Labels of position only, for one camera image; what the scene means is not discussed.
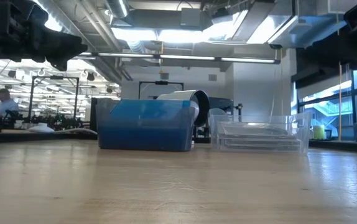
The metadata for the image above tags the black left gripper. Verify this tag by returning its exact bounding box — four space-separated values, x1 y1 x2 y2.
0 0 88 72

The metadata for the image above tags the smoky grey plastic bin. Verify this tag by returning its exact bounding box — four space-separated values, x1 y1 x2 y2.
96 98 197 152

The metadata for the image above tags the tall black box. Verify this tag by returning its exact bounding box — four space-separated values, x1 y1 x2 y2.
90 97 98 132

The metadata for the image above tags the yellow cup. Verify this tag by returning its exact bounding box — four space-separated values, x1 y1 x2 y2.
312 124 326 141

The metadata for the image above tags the clear plastic bin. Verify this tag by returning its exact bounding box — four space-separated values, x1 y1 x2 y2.
208 108 312 154

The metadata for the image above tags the person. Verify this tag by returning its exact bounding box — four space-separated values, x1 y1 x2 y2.
0 88 20 118

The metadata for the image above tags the white round puck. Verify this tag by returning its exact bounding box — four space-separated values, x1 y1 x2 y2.
29 123 55 134

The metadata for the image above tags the thin black stand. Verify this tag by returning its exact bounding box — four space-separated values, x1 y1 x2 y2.
234 103 244 122

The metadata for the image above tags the long LED strip light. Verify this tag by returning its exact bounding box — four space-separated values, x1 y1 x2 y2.
78 52 281 65

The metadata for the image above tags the black rectangular case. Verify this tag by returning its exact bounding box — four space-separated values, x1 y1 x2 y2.
209 96 234 113

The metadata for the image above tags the grey ceiling box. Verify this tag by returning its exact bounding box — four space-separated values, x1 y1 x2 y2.
180 7 202 27

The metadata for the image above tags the large black gantry frame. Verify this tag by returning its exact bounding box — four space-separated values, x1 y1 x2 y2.
28 75 80 124

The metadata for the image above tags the thin white cable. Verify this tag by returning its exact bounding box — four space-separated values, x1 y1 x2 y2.
53 127 100 135

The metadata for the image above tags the black gantry frame with camera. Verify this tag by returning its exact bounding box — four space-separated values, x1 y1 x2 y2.
138 80 185 102

